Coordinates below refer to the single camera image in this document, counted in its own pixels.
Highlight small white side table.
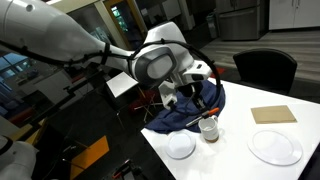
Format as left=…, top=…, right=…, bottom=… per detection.
left=105, top=71, right=140, bottom=99

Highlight white plate at edge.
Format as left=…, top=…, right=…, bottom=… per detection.
left=247, top=128, right=304, bottom=167

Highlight grey pen with orange cap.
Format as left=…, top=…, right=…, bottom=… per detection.
left=185, top=106, right=221, bottom=128

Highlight stainless steel fridge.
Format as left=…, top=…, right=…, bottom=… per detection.
left=214, top=0, right=268, bottom=42

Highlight black chair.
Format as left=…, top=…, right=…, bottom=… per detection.
left=232, top=48, right=299, bottom=96

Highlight white kitchen base cabinets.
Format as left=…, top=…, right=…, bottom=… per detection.
left=267, top=0, right=320, bottom=31

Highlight white mug with brown base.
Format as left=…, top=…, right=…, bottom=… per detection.
left=198, top=114, right=220, bottom=144

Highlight white round plate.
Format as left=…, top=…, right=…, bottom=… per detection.
left=165, top=130, right=197, bottom=160

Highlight white rounded device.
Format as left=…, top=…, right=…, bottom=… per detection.
left=0, top=134, right=40, bottom=180

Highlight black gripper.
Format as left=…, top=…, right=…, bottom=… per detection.
left=190, top=81, right=211, bottom=116

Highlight blue woven cloth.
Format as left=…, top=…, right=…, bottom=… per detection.
left=144, top=79, right=227, bottom=135

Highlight black clamp with orange handle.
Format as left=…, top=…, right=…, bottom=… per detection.
left=110, top=158, right=142, bottom=180

